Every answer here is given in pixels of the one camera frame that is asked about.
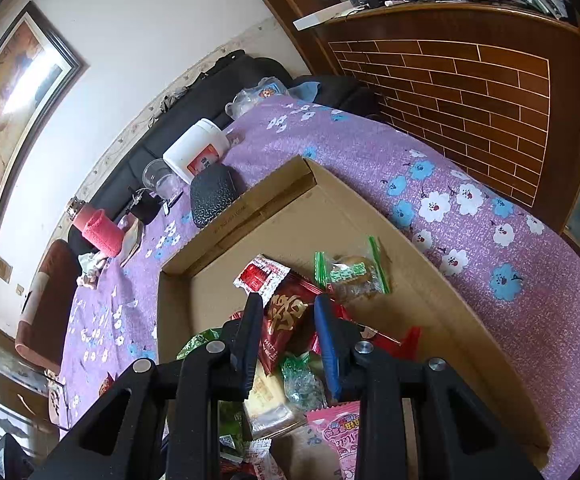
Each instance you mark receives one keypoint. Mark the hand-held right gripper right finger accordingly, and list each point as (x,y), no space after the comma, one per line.
(325,347)

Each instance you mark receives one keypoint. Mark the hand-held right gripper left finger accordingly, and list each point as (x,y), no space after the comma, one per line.
(255,342)

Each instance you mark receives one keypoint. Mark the dark red snack packet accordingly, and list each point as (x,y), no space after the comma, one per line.
(290,320)

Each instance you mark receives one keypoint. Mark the green snack packet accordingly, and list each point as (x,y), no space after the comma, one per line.
(205,340)

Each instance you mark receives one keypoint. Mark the large white red snack packet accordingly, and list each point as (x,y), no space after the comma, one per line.
(257,457)

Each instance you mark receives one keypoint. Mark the cardboard box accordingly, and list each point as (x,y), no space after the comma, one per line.
(360,210)

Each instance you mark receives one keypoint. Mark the green clear candy wrapper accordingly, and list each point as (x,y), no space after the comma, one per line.
(302,385)

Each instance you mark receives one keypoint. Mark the pale yellow cake packet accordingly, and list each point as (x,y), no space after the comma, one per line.
(270,405)

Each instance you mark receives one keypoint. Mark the small red snack packet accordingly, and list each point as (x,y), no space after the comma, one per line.
(395,345)

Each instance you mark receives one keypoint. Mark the green clear cookie packet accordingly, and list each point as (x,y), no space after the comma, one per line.
(352,272)

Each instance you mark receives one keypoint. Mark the pink white snack packet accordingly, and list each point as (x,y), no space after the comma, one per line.
(337,440)

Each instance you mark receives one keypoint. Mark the black remote control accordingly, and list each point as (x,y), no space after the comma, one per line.
(213,195)

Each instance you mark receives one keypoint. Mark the paper booklet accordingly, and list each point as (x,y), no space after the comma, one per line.
(132,242)

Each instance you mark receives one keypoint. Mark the small black cup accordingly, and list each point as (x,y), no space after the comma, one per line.
(145,208)

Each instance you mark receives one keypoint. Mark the white cloth gloves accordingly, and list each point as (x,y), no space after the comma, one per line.
(92,270)

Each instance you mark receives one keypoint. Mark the purple floral tablecloth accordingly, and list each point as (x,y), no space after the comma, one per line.
(470,230)

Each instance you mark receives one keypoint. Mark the clear plastic bag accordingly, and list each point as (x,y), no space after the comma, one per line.
(255,97)
(162,177)

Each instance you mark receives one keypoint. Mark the pink knit-sleeved bottle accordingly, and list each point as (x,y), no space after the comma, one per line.
(100,230)

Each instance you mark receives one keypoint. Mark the white plastic jar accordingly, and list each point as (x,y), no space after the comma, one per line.
(197,152)

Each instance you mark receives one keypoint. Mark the brown chair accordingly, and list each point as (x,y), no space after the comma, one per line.
(45,305)

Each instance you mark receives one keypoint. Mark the black sofa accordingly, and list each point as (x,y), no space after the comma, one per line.
(180,110)

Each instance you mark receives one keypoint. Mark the wooden cabinet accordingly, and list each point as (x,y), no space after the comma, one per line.
(470,90)

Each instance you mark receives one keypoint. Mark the framed painting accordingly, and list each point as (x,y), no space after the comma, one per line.
(15,125)

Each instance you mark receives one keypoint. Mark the small wall plaque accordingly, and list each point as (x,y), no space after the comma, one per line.
(1,267)

